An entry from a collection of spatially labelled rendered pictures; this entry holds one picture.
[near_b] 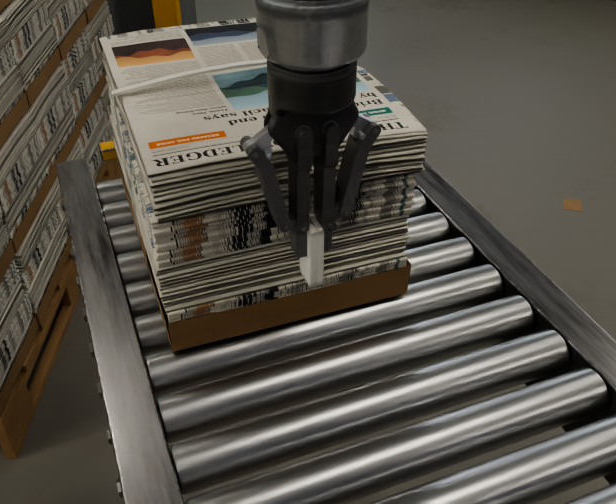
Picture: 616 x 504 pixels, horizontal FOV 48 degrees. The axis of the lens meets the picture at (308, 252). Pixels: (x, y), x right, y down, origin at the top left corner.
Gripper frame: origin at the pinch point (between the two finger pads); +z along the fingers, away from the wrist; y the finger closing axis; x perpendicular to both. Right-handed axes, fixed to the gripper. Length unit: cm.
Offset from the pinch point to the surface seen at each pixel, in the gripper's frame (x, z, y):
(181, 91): -20.8, -9.6, 7.2
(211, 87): -20.6, -9.6, 3.8
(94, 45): -176, 40, 4
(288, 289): -3.9, 7.8, 1.2
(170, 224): -4.3, -3.8, 12.9
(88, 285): -19.7, 13.1, 21.7
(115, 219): -34.8, 14.3, 16.2
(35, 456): -64, 93, 43
